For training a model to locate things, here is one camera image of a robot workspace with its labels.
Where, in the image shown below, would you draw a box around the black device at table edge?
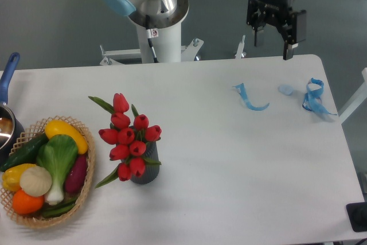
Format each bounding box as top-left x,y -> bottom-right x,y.
346,202 -> 367,232

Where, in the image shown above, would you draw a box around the orange fruit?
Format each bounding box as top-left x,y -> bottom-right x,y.
12,189 -> 44,215

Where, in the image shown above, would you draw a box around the blue handled saucepan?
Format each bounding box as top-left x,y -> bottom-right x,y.
1,52 -> 24,165

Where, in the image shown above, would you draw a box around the green bok choy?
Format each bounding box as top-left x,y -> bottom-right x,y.
36,134 -> 78,205

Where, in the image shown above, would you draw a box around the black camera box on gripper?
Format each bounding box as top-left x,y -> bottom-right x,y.
293,10 -> 307,42

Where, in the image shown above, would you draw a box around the dark green cucumber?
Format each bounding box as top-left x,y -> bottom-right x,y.
1,133 -> 48,172

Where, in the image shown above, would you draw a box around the blue tangled ribbon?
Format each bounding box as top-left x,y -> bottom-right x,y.
302,78 -> 337,118

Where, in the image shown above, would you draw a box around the yellow bell pepper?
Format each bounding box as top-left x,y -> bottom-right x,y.
2,164 -> 36,192

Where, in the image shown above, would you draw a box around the white frame bar right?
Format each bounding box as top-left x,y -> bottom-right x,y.
338,68 -> 366,123

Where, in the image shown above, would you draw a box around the black cable on pedestal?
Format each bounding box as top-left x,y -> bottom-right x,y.
145,14 -> 159,64

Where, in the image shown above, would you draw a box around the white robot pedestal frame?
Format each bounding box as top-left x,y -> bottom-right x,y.
100,22 -> 204,65

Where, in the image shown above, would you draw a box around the dark grey ribbed vase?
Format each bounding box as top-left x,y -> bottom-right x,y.
118,125 -> 161,185

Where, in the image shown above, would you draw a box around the blue curved tape strip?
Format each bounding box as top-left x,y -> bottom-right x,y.
233,83 -> 270,111

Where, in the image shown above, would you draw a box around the white garlic bulb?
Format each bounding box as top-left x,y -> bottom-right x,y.
19,166 -> 52,197

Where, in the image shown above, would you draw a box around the metal clamp bracket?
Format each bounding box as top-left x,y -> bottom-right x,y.
235,35 -> 247,59

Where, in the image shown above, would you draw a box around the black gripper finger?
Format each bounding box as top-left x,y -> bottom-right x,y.
253,26 -> 264,46
280,24 -> 298,60

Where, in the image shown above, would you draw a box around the purple sweet potato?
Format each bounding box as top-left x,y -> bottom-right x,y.
64,154 -> 87,193

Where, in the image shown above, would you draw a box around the green bean pods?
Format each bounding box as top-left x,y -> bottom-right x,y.
40,197 -> 77,219

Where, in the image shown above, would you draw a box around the red tulip bouquet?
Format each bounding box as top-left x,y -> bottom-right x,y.
89,93 -> 162,188

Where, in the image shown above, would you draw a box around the woven wicker basket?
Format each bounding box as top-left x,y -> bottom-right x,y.
1,116 -> 96,229

